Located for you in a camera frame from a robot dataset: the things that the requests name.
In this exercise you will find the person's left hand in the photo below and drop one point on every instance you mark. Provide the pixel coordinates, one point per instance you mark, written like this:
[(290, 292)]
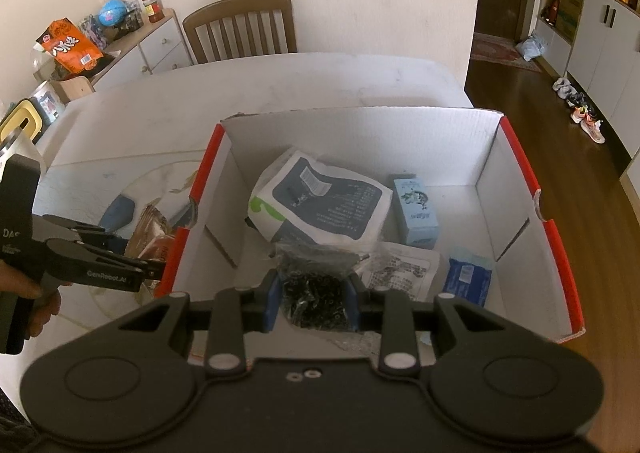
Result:
[(45, 308)]

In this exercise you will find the clear packet with white label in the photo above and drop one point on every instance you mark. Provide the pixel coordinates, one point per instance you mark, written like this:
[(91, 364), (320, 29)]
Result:
[(405, 270)]

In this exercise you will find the patterned doormat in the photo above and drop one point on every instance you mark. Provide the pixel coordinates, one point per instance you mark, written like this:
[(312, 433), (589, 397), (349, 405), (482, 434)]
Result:
[(500, 53)]

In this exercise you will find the yellow-rimmed dark container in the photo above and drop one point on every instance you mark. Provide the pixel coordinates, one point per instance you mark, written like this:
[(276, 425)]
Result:
[(22, 115)]

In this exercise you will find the brown foil packet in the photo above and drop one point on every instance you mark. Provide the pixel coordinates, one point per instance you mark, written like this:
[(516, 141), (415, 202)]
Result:
[(150, 233)]

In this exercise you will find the red cardboard box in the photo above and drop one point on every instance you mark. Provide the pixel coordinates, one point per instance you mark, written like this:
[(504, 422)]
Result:
[(350, 138)]

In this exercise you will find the bag of black screws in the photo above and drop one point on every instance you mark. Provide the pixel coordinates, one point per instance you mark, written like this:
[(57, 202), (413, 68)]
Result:
[(315, 293)]

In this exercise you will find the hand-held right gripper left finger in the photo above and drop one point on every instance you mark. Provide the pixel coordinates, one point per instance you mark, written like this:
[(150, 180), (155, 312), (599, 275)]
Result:
[(272, 305)]

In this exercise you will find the light blue bag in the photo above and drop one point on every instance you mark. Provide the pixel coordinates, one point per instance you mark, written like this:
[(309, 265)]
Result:
[(531, 48)]

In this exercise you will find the white sideboard cabinet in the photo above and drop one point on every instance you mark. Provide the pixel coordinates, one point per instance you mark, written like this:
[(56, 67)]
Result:
[(160, 48)]

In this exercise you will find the blue globe ball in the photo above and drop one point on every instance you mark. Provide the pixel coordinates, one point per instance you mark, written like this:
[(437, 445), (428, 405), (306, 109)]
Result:
[(113, 12)]

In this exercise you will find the orange snack bag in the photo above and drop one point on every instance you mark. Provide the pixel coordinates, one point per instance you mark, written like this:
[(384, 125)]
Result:
[(72, 50)]

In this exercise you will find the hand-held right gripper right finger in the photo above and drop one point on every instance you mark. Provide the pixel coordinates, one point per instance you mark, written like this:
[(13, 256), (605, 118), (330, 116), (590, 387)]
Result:
[(353, 305)]

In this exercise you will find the white pitcher with steel lid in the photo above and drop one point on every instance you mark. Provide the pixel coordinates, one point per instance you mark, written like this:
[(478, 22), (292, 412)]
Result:
[(15, 145)]

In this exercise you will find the white mug with blue print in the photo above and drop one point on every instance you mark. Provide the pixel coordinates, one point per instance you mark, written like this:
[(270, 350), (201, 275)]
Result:
[(45, 103)]

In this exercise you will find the white wet wipes pack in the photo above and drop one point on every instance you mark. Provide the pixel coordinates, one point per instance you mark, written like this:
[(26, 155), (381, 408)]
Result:
[(325, 198)]

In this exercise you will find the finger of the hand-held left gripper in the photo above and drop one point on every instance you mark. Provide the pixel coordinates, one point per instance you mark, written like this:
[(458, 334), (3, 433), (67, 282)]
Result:
[(85, 233), (140, 268)]

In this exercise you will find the red-lidded jar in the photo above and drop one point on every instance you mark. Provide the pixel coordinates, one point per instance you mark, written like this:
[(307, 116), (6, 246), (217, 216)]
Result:
[(152, 8)]

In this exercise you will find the white desktop table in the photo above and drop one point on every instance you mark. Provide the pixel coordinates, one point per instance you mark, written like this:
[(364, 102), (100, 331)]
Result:
[(320, 78)]

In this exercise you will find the row of shoes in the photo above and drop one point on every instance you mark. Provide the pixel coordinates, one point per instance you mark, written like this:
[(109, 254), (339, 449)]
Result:
[(585, 118)]

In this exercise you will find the wooden chair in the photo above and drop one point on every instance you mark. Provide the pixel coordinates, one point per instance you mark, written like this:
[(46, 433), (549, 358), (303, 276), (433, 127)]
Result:
[(235, 8)]

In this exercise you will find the white wardrobe cabinet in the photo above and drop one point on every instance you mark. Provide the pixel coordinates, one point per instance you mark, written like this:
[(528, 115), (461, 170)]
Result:
[(605, 58)]

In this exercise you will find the brown cardboard box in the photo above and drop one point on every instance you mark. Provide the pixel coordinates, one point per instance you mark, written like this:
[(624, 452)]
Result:
[(75, 90)]

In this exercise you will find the blue packet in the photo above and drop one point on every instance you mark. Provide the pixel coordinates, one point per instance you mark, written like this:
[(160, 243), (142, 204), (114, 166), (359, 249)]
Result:
[(467, 283)]

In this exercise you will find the light blue small box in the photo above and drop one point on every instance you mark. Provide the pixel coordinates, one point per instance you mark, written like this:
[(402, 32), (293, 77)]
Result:
[(416, 213)]

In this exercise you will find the clear glass dome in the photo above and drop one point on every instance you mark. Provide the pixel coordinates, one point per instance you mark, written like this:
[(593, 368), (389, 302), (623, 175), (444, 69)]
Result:
[(42, 65)]

